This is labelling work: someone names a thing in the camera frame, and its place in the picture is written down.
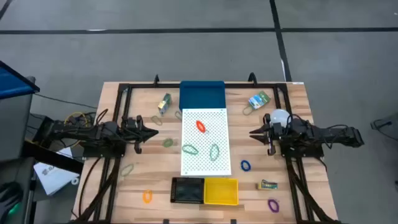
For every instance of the black aluminium table frame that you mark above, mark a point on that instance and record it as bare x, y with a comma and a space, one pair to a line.
143, 85

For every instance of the red spiral wrist coil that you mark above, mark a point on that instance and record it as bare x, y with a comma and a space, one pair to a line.
198, 124

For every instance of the blue plastic bin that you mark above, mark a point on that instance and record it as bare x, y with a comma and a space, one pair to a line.
202, 95

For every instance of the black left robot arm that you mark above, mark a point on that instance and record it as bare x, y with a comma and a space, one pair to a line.
93, 133

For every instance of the orange spiral wrist coil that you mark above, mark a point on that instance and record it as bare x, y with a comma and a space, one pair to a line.
144, 196

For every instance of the purple spiral wrist coil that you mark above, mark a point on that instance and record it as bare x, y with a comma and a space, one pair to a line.
269, 205

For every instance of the black slotted plastic basket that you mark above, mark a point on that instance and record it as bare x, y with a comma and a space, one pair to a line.
187, 190

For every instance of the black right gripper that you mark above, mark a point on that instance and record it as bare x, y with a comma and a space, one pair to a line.
270, 141

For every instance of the small white paper sheet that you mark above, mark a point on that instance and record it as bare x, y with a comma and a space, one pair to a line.
66, 153

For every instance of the white perforated metal shelf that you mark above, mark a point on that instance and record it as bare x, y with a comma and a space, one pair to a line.
217, 130

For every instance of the white light bulb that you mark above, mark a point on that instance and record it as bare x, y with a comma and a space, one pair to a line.
280, 116

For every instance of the large white paper sheet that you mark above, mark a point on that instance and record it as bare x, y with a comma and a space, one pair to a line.
53, 180

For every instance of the green blue card pack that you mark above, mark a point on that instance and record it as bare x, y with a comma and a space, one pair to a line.
259, 100
266, 185

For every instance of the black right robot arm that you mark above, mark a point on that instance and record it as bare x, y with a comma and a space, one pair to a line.
326, 133

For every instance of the black table edge bracket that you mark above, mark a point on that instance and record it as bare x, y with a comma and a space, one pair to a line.
233, 221
166, 221

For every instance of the blue spiral wrist coil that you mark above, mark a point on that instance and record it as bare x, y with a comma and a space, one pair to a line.
241, 165

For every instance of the yellow slotted plastic basket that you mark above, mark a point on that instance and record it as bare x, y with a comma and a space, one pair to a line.
221, 191

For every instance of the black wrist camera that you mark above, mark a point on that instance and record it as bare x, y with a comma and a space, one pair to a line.
277, 130
130, 122

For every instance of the black crossbar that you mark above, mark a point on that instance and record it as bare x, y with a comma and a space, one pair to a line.
53, 157

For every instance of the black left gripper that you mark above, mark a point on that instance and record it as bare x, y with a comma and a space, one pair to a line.
139, 138

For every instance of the yellow green crayon box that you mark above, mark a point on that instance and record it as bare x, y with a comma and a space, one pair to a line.
164, 105

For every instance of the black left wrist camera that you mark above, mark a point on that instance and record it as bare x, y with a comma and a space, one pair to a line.
130, 122

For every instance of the person's hand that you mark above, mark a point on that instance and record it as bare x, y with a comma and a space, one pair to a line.
9, 194

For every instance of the black computer mouse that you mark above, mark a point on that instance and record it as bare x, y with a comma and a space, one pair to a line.
15, 209

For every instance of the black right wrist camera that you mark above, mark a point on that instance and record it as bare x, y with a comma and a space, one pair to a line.
277, 130

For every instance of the black equipment box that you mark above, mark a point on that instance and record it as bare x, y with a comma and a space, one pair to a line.
37, 124

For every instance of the blue screen monitor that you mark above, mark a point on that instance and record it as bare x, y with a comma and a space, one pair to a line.
14, 81

